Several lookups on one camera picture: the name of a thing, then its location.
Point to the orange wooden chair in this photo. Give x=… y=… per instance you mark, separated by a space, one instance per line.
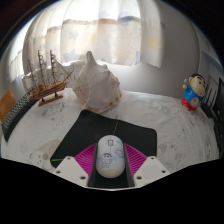
x=6 y=103

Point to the white cartoon-printed computer mouse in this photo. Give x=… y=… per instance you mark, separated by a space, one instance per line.
x=110 y=156

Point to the wooden model sailing ship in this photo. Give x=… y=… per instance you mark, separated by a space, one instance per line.
x=48 y=88

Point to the white printed tablecloth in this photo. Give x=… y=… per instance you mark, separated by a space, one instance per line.
x=180 y=133

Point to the white wall shelf unit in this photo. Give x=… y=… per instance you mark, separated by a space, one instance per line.
x=213 y=60

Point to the black mouse pad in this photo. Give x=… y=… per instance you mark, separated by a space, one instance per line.
x=86 y=133

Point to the cartoon boy figurine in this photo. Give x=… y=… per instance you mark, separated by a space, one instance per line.
x=192 y=93

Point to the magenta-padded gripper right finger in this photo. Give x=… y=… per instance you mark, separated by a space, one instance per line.
x=150 y=170

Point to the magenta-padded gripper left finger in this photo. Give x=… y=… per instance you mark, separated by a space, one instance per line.
x=71 y=170

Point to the white star-printed curtain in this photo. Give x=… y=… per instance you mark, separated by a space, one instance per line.
x=93 y=36

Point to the large white conch shell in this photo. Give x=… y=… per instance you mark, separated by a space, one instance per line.
x=96 y=86

